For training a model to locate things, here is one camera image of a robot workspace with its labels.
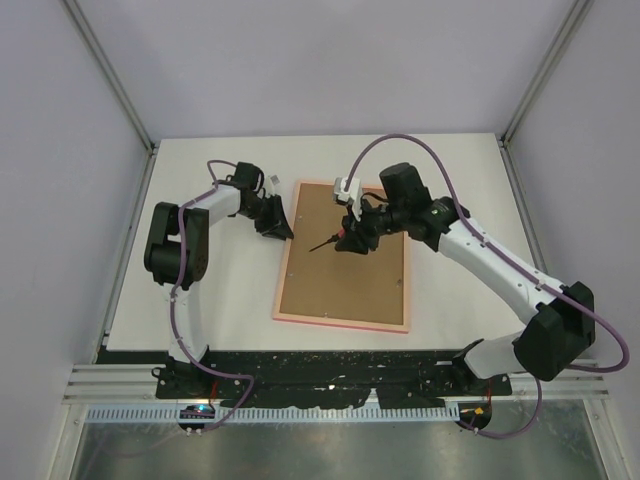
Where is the right aluminium corner post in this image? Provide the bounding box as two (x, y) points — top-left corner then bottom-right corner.
(499, 0), (594, 149)

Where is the aluminium corner post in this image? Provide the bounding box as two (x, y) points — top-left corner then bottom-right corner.
(499, 0), (594, 149)
(62, 0), (159, 154)

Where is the brown frame backing board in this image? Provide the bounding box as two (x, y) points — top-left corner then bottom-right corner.
(278, 183), (407, 326)

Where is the red handled screwdriver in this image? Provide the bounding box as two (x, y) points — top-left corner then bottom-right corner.
(309, 230), (344, 252)

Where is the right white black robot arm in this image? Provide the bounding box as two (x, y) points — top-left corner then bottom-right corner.
(333, 162), (595, 394)

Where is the aluminium front rail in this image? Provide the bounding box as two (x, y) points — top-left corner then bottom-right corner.
(63, 365), (609, 409)

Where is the white slotted cable duct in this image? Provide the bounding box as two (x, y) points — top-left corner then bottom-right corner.
(85, 402), (460, 424)

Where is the pink wooden photo frame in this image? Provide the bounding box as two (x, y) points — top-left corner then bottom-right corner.
(271, 179), (414, 335)

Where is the left aluminium corner post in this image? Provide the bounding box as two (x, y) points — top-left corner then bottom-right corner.
(62, 0), (159, 154)

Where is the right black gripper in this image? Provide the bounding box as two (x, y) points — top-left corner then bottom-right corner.
(336, 195), (408, 255)

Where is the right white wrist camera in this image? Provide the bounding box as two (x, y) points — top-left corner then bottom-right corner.
(332, 177), (363, 221)

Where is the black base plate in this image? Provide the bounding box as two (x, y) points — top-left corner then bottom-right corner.
(97, 348), (512, 410)

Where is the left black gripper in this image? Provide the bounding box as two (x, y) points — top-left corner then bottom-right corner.
(241, 194), (294, 241)

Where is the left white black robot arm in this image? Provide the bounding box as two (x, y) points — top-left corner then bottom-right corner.
(143, 159), (294, 398)

